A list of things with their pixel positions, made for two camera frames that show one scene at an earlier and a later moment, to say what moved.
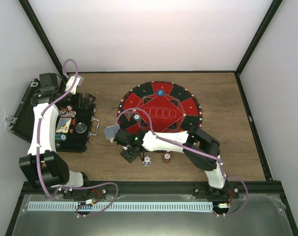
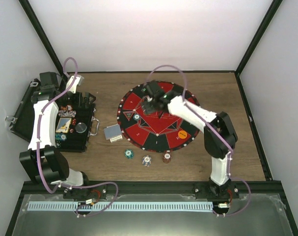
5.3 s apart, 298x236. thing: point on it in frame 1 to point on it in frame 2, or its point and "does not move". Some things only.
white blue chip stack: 147,162 does not move
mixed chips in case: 67,112 does not move
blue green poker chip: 136,117 does not move
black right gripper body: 131,157 to 149,109
